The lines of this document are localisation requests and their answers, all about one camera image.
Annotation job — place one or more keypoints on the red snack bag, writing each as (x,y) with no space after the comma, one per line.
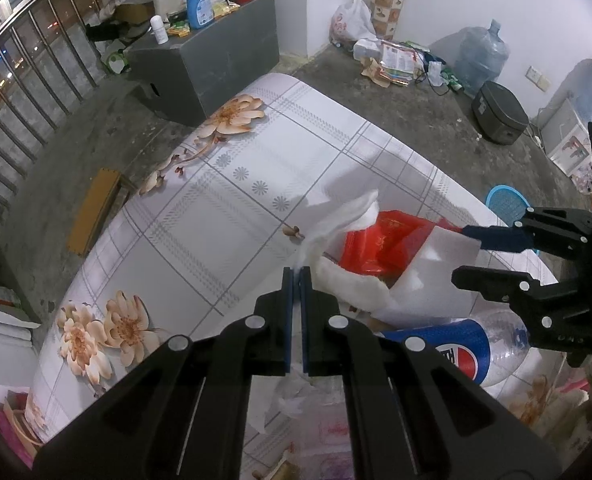
(386,245)

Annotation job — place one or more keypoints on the floral tablecloth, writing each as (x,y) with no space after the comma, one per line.
(256,150)

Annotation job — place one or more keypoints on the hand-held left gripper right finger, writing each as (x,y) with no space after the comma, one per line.
(305,310)

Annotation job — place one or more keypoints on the clear plastic bottle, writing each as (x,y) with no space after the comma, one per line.
(456,345)

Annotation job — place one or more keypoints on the black rice cooker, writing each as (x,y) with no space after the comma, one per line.
(498,112)

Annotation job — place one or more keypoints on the large water jug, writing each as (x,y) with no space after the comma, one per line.
(481,57)

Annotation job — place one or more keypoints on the blue detergent bottle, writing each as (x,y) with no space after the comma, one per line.
(199,7)

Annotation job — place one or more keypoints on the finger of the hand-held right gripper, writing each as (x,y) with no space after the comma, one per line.
(491,285)
(496,239)

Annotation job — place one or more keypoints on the white printed carton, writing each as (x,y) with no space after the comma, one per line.
(568,135)

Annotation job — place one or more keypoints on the crumpled clear plastic wrapper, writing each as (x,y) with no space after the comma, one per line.
(296,400)

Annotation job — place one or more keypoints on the metal railing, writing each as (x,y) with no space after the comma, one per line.
(31,0)

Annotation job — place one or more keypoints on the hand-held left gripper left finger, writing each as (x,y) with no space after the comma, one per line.
(287,310)

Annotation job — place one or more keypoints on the white tissue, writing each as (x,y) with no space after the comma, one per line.
(346,217)

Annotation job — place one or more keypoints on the small white bottle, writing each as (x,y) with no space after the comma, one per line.
(160,32)

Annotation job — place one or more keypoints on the pile of paper packaging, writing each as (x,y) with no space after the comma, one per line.
(396,57)

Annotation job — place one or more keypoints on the wall socket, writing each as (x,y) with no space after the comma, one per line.
(538,78)

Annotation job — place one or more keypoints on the grey cabinet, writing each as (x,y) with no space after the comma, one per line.
(226,60)

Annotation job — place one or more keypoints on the white foam sheet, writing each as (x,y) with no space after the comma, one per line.
(436,285)

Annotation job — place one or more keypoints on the wooden stool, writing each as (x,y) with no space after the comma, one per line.
(93,210)

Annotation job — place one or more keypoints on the blue white plastic bag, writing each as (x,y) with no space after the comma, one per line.
(591,90)

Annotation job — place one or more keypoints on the blue plastic basket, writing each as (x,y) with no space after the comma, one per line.
(506,202)

